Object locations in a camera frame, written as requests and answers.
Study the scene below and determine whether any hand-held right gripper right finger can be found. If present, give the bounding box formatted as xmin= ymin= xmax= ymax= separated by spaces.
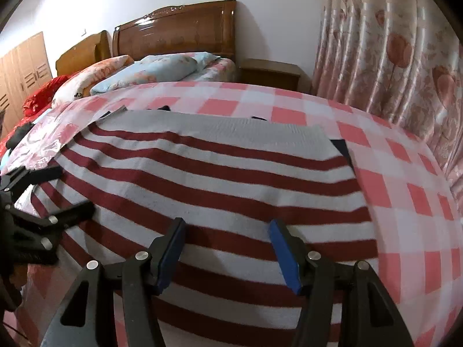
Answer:
xmin=268 ymin=219 xmax=415 ymax=347

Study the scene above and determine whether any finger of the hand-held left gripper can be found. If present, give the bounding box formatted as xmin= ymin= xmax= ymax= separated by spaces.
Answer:
xmin=0 ymin=166 xmax=63 ymax=193
xmin=12 ymin=202 xmax=95 ymax=232

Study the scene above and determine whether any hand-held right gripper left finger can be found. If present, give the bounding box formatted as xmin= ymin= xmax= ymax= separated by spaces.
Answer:
xmin=41 ymin=217 xmax=187 ymax=347

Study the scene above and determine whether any red grey striped sweater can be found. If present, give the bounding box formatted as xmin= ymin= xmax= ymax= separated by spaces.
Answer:
xmin=31 ymin=106 xmax=380 ymax=347

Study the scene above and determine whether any shiny pink floral quilt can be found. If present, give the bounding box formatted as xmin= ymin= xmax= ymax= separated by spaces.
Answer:
xmin=0 ymin=108 xmax=120 ymax=174

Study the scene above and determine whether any dark cloth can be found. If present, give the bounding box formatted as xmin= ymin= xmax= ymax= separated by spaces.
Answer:
xmin=6 ymin=123 xmax=35 ymax=150

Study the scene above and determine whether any red folded quilt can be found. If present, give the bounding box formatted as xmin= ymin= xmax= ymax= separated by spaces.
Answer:
xmin=22 ymin=75 xmax=69 ymax=117

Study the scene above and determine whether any wooden wardrobe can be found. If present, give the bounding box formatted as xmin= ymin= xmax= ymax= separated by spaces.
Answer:
xmin=0 ymin=31 xmax=53 ymax=134

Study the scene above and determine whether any orange floral pillow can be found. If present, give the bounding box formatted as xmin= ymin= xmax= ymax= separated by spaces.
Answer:
xmin=51 ymin=55 xmax=135 ymax=107

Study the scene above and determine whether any small wooden headboard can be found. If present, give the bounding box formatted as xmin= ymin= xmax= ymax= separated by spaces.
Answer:
xmin=55 ymin=31 xmax=113 ymax=78

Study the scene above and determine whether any pink checked bed sheet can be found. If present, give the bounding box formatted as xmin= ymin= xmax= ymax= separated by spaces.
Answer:
xmin=51 ymin=81 xmax=463 ymax=347

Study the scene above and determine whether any light blue floral pillow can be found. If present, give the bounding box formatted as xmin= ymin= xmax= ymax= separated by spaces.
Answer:
xmin=90 ymin=52 xmax=221 ymax=96

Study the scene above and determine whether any wooden nightstand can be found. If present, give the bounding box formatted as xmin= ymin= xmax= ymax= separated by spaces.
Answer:
xmin=239 ymin=58 xmax=302 ymax=91

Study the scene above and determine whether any large wooden headboard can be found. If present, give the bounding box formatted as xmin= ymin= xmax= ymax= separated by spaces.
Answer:
xmin=112 ymin=0 xmax=237 ymax=82

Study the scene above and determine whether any floral tulip curtain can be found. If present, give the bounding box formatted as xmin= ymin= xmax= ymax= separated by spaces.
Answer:
xmin=311 ymin=0 xmax=463 ymax=196

